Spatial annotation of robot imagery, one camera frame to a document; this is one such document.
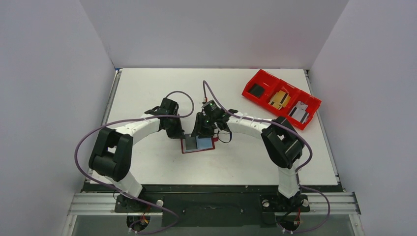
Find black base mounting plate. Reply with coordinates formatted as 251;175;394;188
83;184;342;227

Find gold cards in bin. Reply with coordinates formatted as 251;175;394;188
269;90;291;110

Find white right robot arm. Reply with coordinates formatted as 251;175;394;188
192;100;304;199

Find aluminium front rail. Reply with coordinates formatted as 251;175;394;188
68;192;361;216

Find silver cards in bin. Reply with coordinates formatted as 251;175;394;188
289;101;309;124

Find black cards in bin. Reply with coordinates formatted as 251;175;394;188
248;84;265;98

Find red leather card holder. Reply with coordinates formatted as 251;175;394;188
180;134;217;154

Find black striped card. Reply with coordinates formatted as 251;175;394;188
184;136;198;151

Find red three-compartment bin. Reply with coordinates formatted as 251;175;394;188
242;69;322;130

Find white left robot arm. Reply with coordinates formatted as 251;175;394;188
89;98;185;198

